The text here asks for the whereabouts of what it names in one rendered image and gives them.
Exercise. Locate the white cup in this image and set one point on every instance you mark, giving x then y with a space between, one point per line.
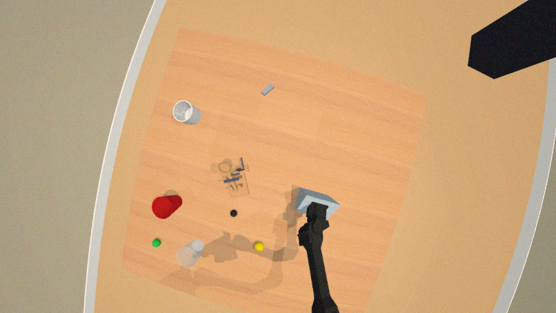
186 112

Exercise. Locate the yellow ball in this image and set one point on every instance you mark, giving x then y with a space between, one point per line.
259 246

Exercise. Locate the red plastic cup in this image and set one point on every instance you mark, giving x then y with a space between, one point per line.
164 206

